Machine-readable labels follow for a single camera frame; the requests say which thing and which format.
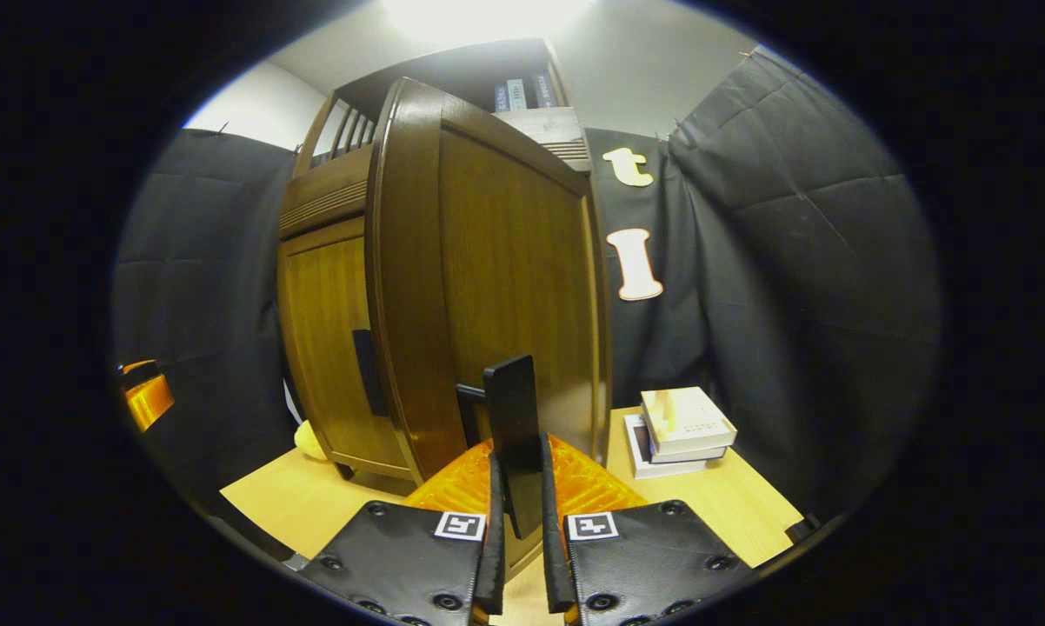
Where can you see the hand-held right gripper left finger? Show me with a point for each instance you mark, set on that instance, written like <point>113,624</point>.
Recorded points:
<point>401,556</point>

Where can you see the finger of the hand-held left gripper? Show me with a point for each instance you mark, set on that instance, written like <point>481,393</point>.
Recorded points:
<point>150,402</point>

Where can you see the black backdrop cloth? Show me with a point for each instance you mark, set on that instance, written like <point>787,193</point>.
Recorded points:
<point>792,261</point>

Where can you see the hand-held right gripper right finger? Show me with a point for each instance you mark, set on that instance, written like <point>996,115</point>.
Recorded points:
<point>644,556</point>

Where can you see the yellow round object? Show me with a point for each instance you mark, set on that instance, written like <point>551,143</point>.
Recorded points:
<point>310,442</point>

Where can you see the wooden cabinet drawer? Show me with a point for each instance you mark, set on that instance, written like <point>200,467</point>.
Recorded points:
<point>331,178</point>

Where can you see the dark blue book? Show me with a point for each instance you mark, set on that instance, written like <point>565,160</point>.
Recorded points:
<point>502,98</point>

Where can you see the wooden shoe cabinet door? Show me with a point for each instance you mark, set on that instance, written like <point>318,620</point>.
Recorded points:
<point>327,330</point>
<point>505,261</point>

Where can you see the light grey book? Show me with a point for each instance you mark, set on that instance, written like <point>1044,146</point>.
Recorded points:
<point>516,94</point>

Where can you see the thin dark-edged book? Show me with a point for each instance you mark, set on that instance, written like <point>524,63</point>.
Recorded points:
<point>692,455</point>

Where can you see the cream cover book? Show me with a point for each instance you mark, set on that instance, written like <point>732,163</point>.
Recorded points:
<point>688,417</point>

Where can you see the wooden double-door shoe cabinet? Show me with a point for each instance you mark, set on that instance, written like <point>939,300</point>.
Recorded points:
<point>462,74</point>

